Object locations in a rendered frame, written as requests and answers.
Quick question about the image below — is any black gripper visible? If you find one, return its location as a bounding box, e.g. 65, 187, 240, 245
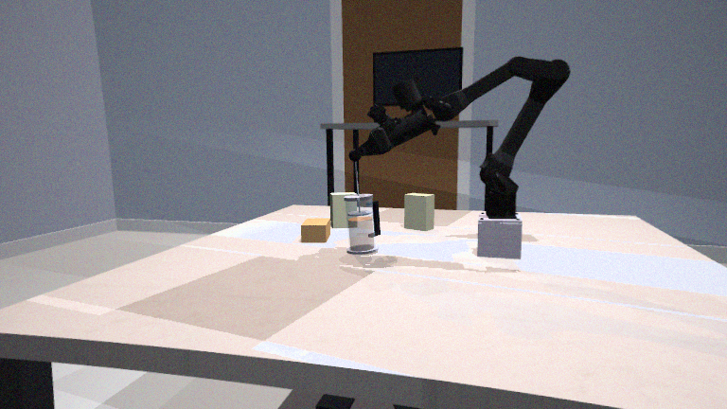
351, 117, 414, 157

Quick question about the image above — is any glass french press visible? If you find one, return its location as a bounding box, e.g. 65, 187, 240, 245
344, 150, 381, 255

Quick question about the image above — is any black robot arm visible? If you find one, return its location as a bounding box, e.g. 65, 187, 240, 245
391, 56, 571, 219

